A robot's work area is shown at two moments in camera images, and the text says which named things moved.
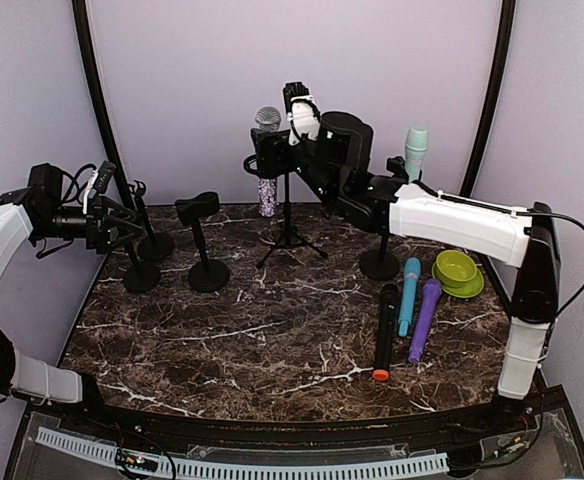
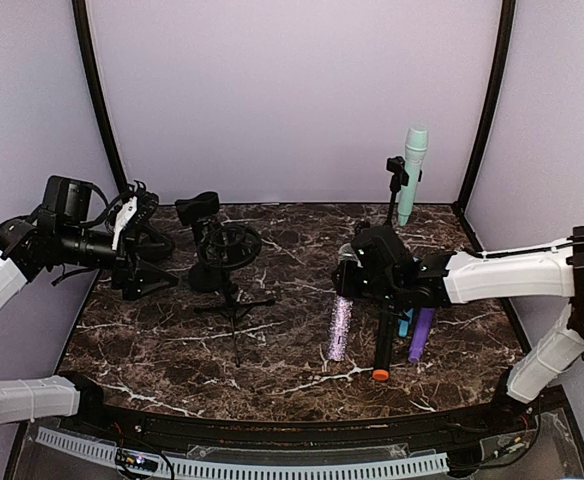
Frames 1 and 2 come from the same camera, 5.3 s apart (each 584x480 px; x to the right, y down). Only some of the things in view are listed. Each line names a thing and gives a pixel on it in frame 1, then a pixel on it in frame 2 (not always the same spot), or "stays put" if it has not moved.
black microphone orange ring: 387,319 stays put
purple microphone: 431,293 stays put
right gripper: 270,145 → 346,282
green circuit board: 136,460 stays put
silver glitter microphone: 268,118 → 340,329
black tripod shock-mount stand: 288,237 → 225,248
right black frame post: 495,88 stays put
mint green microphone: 415,152 stays put
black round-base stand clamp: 207,275 stays put
